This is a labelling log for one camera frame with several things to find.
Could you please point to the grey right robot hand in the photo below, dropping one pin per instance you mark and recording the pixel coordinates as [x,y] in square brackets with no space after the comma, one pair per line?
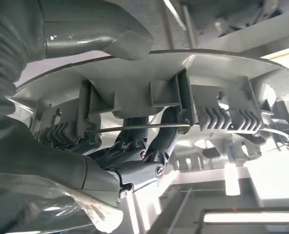
[49,161]

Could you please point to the clear plastic film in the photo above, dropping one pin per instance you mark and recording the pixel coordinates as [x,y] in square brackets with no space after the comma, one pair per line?
[97,213]

